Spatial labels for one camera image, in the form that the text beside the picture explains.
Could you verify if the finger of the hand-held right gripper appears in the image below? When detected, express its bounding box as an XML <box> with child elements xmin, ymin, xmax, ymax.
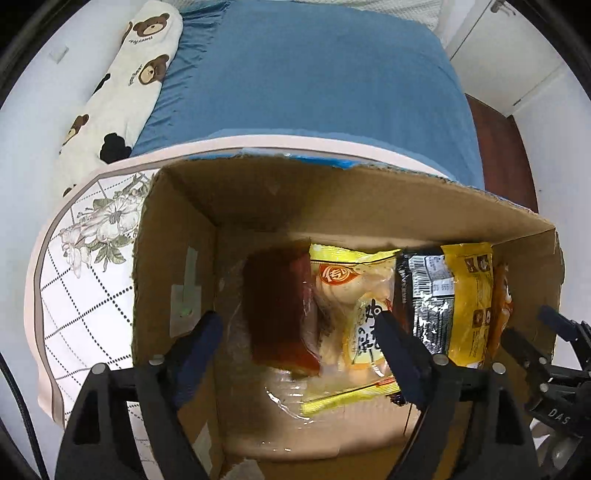
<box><xmin>537</xmin><ymin>304</ymin><xmax>591</xmax><ymax>366</ymax></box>
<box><xmin>501</xmin><ymin>327</ymin><xmax>556</xmax><ymax>395</ymax></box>

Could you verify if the black cable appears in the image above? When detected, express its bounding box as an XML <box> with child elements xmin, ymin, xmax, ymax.
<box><xmin>0</xmin><ymin>353</ymin><xmax>51</xmax><ymax>480</ymax></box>

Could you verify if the blue bed sheet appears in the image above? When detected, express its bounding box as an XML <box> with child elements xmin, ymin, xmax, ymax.
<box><xmin>130</xmin><ymin>0</ymin><xmax>485</xmax><ymax>191</ymax></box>

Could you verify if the bear print pillow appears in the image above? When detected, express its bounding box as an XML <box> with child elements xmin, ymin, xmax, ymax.
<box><xmin>54</xmin><ymin>0</ymin><xmax>184</xmax><ymax>198</ymax></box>

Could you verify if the dark red snack packet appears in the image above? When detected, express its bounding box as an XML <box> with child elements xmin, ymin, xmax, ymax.
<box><xmin>242</xmin><ymin>247</ymin><xmax>322</xmax><ymax>378</ymax></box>

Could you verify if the black and yellow snack packet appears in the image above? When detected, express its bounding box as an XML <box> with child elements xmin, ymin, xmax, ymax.
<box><xmin>394</xmin><ymin>242</ymin><xmax>496</xmax><ymax>368</ymax></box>

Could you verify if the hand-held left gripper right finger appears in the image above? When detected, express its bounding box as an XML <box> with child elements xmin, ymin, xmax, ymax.
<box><xmin>373</xmin><ymin>311</ymin><xmax>542</xmax><ymax>480</ymax></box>

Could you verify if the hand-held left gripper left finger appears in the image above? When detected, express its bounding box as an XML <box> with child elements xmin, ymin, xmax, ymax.
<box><xmin>55</xmin><ymin>311</ymin><xmax>224</xmax><ymax>480</ymax></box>

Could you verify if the brown cardboard box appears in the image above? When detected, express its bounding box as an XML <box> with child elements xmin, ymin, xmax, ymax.
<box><xmin>130</xmin><ymin>154</ymin><xmax>567</xmax><ymax>480</ymax></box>

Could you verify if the floral checked blanket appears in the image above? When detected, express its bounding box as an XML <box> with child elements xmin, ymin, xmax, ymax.
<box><xmin>24</xmin><ymin>134</ymin><xmax>455</xmax><ymax>480</ymax></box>

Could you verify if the white wardrobe door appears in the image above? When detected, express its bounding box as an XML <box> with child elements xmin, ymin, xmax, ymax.
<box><xmin>436</xmin><ymin>0</ymin><xmax>583</xmax><ymax>117</ymax></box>

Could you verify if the yellow and white noodle packet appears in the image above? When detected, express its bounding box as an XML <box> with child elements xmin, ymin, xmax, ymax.
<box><xmin>299</xmin><ymin>243</ymin><xmax>403</xmax><ymax>417</ymax></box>

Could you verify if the orange snack packet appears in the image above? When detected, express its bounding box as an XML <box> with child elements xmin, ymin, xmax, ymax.
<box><xmin>488</xmin><ymin>262</ymin><xmax>516</xmax><ymax>361</ymax></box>

